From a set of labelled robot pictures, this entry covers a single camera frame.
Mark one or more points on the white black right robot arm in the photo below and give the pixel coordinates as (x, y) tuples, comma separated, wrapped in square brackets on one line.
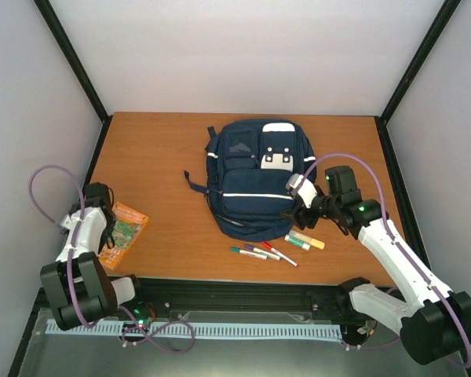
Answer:
[(430, 319)]

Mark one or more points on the yellow highlighter pen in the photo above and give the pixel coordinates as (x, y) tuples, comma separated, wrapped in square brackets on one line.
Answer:
[(312, 241)]

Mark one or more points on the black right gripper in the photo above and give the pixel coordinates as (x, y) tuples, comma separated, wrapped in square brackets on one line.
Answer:
[(301, 214)]

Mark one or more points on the light blue slotted cable duct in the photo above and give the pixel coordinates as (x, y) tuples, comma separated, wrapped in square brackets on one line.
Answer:
[(209, 331)]

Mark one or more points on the red capped marker pen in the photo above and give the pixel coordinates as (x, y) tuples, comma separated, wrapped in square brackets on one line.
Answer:
[(278, 253)]

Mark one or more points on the orange treehouse book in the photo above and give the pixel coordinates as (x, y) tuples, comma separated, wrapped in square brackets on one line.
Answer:
[(129, 225)]

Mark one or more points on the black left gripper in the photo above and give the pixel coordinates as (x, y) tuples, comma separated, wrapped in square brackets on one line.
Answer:
[(104, 243)]

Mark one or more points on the green capped marker pen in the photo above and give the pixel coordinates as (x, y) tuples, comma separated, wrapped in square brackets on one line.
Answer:
[(249, 253)]

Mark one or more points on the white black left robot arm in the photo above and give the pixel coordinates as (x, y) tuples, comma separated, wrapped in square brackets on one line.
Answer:
[(76, 283)]

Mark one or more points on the purple capped marker pen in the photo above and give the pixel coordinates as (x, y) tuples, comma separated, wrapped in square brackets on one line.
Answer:
[(263, 252)]

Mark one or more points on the navy blue student backpack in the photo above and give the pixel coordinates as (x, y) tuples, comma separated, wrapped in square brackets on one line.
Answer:
[(248, 164)]

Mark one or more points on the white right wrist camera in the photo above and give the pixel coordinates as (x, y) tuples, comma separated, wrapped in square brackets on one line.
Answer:
[(301, 187)]

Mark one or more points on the green label glue stick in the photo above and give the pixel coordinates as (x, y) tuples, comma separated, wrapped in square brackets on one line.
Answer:
[(297, 242)]

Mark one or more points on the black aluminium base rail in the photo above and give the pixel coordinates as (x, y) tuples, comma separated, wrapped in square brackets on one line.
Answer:
[(157, 298)]

